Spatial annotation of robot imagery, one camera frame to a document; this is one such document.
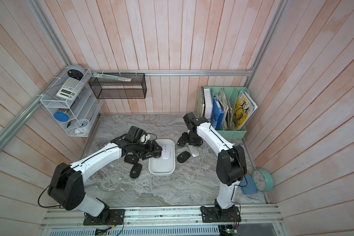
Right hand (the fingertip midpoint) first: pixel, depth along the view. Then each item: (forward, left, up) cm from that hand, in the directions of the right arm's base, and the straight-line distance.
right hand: (187, 142), depth 90 cm
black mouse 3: (-5, +2, -8) cm, 10 cm away
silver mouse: (0, -5, -10) cm, 12 cm away
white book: (+18, -13, +15) cm, 27 cm away
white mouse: (-2, +14, -8) cm, 16 cm away
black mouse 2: (-15, +32, -9) cm, 36 cm away
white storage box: (-11, +14, -9) cm, 20 cm away
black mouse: (-8, +36, -7) cm, 37 cm away
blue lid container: (+1, +68, +22) cm, 72 cm away
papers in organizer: (+26, -23, +13) cm, 37 cm away
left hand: (-10, +17, +3) cm, 20 cm away
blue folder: (+17, -20, +7) cm, 27 cm away
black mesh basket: (+36, +56, +14) cm, 69 cm away
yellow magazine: (+24, -39, +8) cm, 46 cm away
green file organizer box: (+37, -33, +10) cm, 50 cm away
